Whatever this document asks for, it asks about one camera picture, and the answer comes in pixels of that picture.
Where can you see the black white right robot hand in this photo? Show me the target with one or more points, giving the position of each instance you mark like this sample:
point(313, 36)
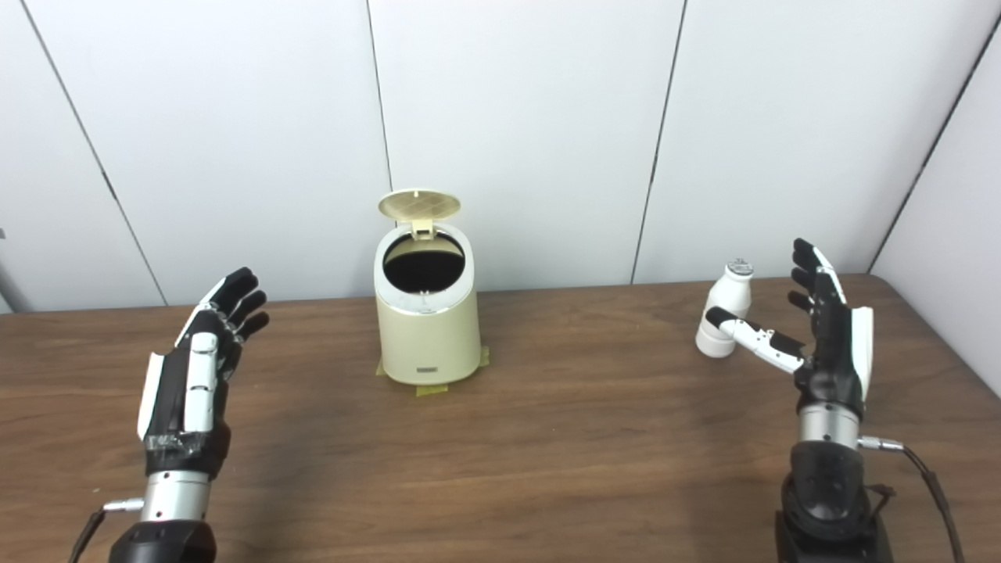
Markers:
point(833, 367)

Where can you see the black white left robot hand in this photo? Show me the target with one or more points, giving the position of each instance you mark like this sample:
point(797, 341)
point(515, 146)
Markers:
point(168, 407)

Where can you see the small white plastic bottle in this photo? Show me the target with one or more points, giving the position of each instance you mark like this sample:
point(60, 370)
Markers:
point(727, 293)

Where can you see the cream-colored round bin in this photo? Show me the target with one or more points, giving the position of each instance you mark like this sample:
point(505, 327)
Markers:
point(428, 340)

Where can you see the cream round bin lid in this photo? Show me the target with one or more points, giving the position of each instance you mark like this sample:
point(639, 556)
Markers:
point(418, 205)

